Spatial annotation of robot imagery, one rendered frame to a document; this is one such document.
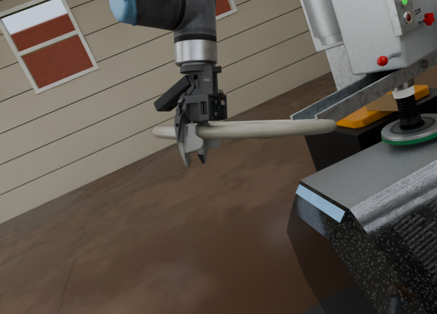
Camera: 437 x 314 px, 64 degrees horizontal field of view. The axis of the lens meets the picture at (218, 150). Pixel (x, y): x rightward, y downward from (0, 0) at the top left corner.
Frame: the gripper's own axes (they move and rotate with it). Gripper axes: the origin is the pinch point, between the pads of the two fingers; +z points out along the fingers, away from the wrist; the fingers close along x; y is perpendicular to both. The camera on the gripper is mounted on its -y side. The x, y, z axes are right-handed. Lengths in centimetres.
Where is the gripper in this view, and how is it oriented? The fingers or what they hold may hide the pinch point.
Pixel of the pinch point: (193, 159)
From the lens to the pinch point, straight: 77.6
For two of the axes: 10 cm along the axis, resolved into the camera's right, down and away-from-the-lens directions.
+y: 8.4, 0.2, -5.5
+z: 0.4, 9.9, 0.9
